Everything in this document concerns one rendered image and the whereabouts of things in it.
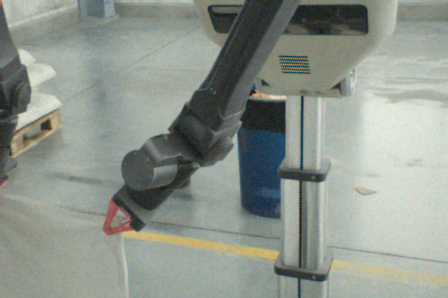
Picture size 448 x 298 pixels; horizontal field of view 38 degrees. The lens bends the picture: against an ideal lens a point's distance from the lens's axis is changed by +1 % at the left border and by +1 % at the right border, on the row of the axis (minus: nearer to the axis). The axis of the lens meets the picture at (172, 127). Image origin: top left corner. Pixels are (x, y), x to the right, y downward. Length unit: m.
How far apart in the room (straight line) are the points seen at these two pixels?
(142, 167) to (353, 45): 0.57
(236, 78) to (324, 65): 0.54
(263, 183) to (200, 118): 2.43
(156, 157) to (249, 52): 0.19
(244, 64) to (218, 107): 0.08
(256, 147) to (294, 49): 1.95
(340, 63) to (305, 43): 0.09
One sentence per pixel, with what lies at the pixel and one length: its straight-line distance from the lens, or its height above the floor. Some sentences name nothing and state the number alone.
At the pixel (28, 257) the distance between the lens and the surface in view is 1.19.
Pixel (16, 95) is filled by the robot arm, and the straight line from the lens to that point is 1.07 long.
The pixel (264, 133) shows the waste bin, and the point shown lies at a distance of 3.19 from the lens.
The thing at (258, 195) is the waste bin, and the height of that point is 0.12.
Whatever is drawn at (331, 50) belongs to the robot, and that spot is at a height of 1.26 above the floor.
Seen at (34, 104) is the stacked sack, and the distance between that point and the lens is 4.71.
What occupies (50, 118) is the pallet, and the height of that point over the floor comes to 0.11.
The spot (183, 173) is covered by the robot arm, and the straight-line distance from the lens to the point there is 0.94.
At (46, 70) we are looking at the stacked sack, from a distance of 4.78.
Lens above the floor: 1.54
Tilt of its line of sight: 19 degrees down
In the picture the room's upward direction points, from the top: 3 degrees counter-clockwise
